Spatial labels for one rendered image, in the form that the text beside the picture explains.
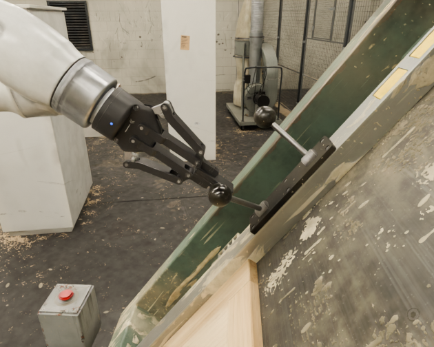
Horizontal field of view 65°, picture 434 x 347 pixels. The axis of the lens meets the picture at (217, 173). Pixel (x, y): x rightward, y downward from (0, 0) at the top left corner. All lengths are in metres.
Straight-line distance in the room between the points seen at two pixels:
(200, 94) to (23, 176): 2.14
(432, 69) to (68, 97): 0.50
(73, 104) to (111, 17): 8.03
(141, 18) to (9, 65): 7.97
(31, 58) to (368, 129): 0.48
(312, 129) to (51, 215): 2.63
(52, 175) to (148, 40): 5.94
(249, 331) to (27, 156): 2.61
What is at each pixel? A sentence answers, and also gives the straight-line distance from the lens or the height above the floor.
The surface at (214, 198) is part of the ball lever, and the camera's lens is 0.51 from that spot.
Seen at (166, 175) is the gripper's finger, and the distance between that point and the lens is 0.55.
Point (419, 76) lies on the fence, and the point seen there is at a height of 1.60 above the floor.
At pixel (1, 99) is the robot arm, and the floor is 1.55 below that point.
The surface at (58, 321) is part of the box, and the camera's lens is 1.13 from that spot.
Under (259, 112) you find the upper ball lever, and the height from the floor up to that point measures 1.53.
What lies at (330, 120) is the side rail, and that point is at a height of 1.47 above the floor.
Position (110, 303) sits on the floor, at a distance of 2.45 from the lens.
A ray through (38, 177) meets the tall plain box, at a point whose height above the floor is 0.53.
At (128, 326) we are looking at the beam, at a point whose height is 0.91.
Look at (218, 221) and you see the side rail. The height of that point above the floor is 1.21.
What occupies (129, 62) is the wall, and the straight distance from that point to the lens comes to 8.55.
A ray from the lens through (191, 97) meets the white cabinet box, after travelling 4.16.
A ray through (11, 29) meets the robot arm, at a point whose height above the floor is 1.66.
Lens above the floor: 1.68
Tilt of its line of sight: 25 degrees down
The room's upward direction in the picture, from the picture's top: straight up
